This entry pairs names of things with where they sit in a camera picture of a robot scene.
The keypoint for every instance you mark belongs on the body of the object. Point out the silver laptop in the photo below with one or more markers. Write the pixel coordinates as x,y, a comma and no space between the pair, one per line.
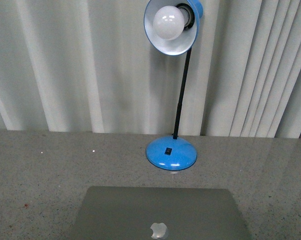
154,213

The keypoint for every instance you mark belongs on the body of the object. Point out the white curtain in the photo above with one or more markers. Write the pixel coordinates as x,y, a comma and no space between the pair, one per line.
87,65

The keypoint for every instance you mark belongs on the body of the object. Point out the blue desk lamp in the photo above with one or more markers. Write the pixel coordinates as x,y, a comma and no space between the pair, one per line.
172,28

